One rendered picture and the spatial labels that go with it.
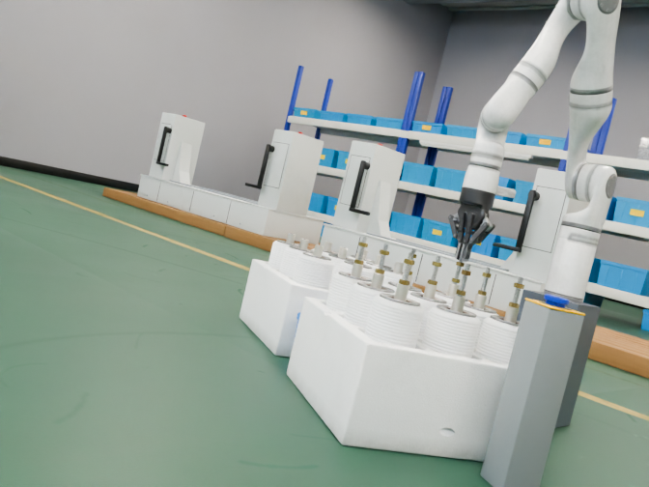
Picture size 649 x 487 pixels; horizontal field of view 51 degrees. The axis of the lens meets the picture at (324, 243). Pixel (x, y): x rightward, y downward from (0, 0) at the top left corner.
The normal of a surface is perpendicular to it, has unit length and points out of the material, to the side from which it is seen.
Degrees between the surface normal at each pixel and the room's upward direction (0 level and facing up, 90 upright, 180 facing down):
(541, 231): 90
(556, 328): 90
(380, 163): 90
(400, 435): 90
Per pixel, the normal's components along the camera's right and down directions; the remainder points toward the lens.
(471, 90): -0.66, -0.11
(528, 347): -0.93, -0.20
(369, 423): 0.29, 0.13
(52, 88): 0.71, 0.21
